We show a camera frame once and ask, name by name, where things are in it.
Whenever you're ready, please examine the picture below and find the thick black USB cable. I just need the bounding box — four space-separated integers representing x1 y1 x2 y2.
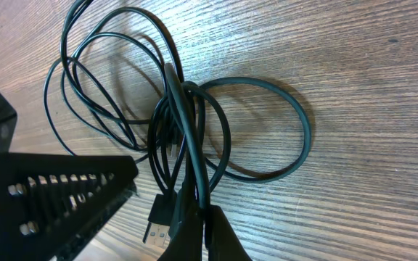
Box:
142 62 312 249

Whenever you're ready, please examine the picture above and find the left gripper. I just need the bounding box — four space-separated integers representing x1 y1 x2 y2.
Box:
0 93 138 260

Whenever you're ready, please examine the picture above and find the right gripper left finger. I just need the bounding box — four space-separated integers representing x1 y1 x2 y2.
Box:
158 195 203 261

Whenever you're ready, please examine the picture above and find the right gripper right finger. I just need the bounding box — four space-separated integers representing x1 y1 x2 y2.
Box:
206 205 252 261

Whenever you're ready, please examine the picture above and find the thin black USB cable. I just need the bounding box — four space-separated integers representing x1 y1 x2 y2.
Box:
43 0 188 193

